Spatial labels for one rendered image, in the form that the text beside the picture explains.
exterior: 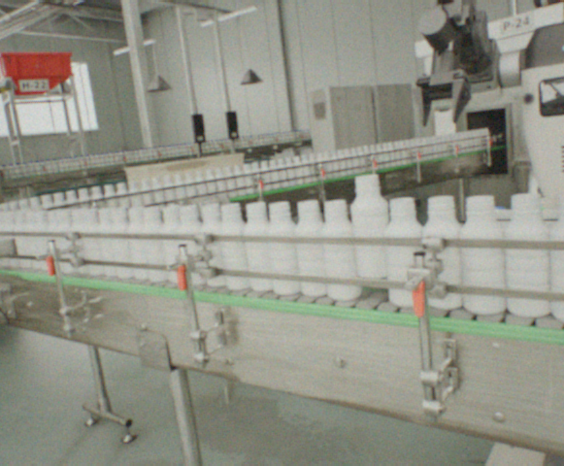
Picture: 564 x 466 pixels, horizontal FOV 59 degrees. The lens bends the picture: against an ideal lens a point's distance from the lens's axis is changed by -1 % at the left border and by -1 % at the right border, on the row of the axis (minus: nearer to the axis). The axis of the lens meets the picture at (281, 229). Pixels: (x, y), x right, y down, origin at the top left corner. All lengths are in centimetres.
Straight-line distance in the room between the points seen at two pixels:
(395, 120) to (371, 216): 703
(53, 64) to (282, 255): 698
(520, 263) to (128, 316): 85
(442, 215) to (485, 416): 29
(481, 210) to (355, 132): 648
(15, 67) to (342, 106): 431
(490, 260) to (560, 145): 62
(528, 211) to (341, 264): 29
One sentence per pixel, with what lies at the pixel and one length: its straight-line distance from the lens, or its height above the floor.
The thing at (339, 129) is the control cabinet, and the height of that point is 131.
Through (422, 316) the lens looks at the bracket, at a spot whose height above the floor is 102.
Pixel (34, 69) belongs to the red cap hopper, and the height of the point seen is 259.
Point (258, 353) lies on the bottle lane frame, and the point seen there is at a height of 89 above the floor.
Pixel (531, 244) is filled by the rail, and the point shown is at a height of 111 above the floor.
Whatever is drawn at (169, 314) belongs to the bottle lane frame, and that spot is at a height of 94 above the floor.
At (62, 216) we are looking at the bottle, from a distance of 142.
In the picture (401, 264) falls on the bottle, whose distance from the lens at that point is 79.
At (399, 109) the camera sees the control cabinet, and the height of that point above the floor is 151.
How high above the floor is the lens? 128
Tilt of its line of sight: 10 degrees down
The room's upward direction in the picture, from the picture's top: 7 degrees counter-clockwise
